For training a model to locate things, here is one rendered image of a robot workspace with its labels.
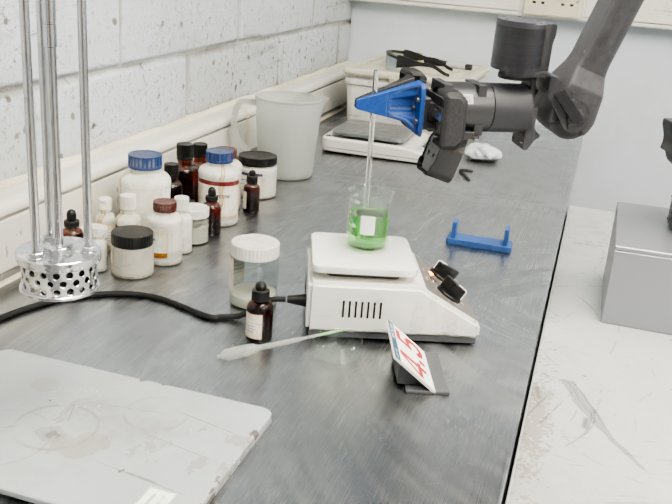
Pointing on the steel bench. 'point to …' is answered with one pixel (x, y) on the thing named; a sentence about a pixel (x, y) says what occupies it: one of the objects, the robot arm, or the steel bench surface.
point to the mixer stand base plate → (115, 436)
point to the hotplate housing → (381, 307)
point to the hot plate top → (380, 263)
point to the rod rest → (479, 240)
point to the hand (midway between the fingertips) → (384, 104)
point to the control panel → (440, 284)
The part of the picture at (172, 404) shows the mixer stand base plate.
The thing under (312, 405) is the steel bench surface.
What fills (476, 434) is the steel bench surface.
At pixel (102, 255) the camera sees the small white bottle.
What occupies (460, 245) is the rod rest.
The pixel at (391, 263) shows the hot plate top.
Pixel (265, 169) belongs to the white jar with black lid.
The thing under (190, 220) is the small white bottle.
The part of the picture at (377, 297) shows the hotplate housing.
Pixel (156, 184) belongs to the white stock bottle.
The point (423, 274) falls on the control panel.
